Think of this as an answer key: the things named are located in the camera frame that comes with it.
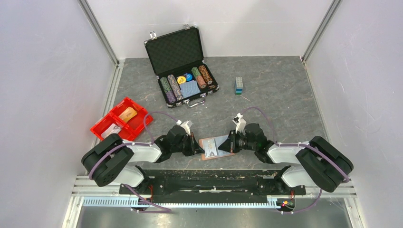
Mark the green red chip stack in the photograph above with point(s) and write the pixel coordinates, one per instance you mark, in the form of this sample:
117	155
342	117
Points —
200	80

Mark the blue dealer chip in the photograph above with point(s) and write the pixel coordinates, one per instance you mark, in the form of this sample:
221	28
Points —
188	76

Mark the red bin near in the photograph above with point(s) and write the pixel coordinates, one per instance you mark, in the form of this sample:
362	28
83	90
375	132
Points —
111	123

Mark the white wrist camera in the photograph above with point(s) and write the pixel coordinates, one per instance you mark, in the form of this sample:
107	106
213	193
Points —
185	125
240	123

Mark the orange leather card holder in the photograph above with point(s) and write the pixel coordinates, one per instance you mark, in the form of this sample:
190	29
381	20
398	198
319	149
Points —
218	140

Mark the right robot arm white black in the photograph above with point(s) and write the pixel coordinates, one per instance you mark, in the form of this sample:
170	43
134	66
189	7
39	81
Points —
314	162

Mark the grey blue toy brick stack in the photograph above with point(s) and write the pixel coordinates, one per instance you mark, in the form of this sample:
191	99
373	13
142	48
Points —
238	85

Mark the left aluminium frame post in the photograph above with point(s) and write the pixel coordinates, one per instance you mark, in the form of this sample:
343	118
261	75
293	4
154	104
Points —
98	30

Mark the blue playing card deck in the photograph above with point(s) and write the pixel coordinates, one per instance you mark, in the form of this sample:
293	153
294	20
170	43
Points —
189	88

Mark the black poker chip case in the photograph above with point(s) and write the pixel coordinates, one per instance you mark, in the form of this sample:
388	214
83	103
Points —
176	53

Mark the red bin far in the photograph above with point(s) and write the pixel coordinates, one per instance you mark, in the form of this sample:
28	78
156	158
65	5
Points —
137	123

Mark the green purple chip stack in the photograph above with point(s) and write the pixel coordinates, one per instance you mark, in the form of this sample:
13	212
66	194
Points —
168	90

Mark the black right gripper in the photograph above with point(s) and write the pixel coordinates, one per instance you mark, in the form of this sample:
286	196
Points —
229	145

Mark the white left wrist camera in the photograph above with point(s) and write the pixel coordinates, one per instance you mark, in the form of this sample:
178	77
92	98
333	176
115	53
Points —
185	125

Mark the silver VIP card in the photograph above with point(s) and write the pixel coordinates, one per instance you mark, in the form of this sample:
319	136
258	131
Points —
210	148

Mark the red bin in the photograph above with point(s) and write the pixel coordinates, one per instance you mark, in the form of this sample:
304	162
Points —
137	123
111	123

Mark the aluminium frame post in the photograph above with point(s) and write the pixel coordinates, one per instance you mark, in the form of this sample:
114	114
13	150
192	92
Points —
321	29
98	30

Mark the right aluminium frame post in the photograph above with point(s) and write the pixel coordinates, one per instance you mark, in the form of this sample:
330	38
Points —
321	29

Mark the gold credit card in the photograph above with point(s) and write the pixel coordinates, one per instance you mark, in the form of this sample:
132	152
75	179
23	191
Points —
128	114

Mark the pink grey chip stack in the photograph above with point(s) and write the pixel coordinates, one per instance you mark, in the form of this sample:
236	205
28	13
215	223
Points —
175	87

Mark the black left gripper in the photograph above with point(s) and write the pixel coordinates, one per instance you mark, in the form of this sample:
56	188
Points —
197	149

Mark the yellow dealer chip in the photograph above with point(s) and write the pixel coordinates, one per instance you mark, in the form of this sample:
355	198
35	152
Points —
181	79

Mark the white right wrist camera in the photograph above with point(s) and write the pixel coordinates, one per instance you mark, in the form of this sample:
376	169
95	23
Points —
240	123

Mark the white card in bin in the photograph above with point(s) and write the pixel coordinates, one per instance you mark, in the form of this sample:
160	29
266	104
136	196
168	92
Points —
113	128

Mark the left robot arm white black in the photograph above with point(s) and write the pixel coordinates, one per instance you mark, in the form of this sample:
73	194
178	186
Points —
108	161

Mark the brown orange chip stack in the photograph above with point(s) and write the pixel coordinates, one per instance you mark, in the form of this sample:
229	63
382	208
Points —
205	74

